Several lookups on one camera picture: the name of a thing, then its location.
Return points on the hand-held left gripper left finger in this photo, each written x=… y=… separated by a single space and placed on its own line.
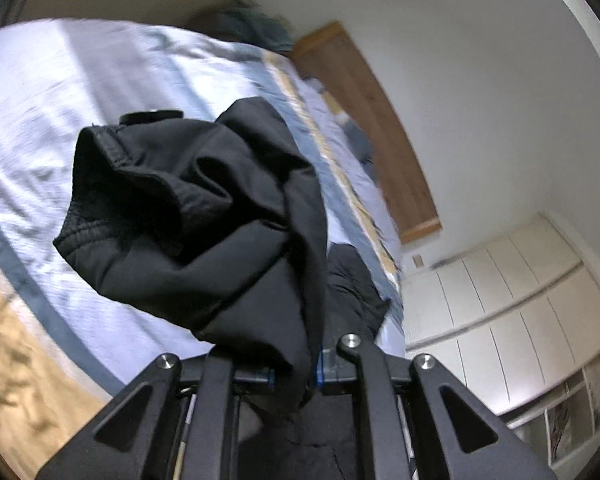
x=219 y=390

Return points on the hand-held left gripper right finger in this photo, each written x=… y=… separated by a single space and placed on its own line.
x=341 y=376

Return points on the black pants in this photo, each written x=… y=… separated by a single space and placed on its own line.
x=205 y=220

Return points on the white wardrobe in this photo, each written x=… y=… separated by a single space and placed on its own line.
x=510 y=300

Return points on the grey pillow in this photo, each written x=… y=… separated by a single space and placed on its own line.
x=359 y=142

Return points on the wooden headboard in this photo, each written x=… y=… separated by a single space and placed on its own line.
x=375 y=125

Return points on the light blue striped bedspread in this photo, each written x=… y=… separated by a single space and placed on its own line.
x=55 y=125

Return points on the teal cloth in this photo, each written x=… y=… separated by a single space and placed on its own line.
x=252 y=27

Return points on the wall socket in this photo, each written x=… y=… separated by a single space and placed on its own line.
x=418 y=260

